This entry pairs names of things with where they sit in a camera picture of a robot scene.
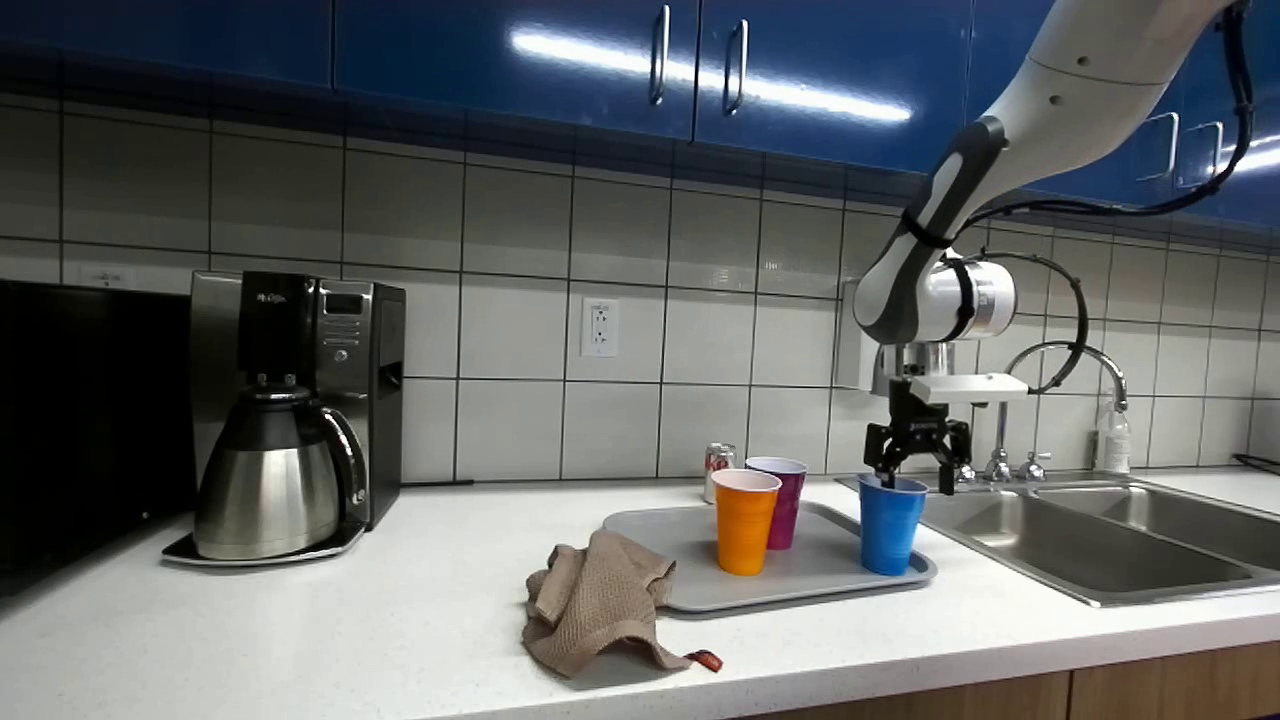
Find dish soap bottle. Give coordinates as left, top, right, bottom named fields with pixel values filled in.
left=1097, top=406, right=1132, bottom=472

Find stainless steel double sink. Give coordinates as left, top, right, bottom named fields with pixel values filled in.
left=923, top=479, right=1280, bottom=609

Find blue upper cabinets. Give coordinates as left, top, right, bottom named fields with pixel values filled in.
left=0, top=0, right=1280, bottom=240

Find black microwave oven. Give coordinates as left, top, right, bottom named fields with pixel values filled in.
left=0, top=281, right=197, bottom=597

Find orange plastic cup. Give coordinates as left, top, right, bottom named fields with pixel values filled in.
left=714, top=467, right=779, bottom=577

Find blue plastic cup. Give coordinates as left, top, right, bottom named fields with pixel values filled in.
left=855, top=476, right=923, bottom=577

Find chrome gooseneck faucet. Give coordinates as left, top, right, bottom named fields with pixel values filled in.
left=972, top=341, right=1128, bottom=476

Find steel coffee carafe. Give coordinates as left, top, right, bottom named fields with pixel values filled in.
left=193, top=390, right=366, bottom=565

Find grey serving tray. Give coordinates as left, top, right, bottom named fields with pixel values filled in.
left=605, top=504, right=935, bottom=614

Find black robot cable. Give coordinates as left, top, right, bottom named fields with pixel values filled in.
left=955, top=0, right=1260, bottom=398

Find wooden lower cabinet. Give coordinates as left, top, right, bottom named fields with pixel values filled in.
left=757, top=643, right=1280, bottom=720

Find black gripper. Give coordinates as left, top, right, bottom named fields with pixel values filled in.
left=865, top=379, right=972, bottom=494

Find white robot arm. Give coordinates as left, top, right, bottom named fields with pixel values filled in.
left=851, top=0, right=1253, bottom=349

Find purple plastic cup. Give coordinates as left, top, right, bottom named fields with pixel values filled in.
left=750, top=455, right=807, bottom=551

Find black steel coffee maker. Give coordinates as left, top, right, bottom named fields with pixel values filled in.
left=163, top=271, right=406, bottom=566

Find brown cloth towel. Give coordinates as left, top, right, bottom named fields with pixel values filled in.
left=523, top=526, right=725, bottom=679

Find white wall outlet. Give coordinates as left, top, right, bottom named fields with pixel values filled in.
left=581, top=295, right=619, bottom=356

